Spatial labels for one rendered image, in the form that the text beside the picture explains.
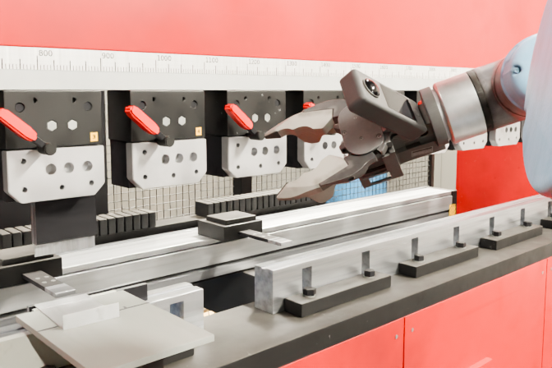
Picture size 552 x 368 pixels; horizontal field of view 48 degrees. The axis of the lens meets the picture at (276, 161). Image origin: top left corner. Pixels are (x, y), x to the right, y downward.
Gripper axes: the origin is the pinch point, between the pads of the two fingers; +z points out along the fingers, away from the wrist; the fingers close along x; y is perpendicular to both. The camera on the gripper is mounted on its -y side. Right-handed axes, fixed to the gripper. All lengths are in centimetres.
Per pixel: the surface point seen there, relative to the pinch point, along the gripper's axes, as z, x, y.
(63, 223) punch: 39.3, 10.0, 12.0
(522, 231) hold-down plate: -40, 33, 131
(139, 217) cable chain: 51, 35, 57
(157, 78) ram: 20.0, 30.6, 10.2
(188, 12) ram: 12.4, 41.2, 8.9
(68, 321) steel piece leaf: 37.4, -6.9, 11.2
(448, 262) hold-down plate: -16, 18, 99
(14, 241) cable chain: 68, 26, 34
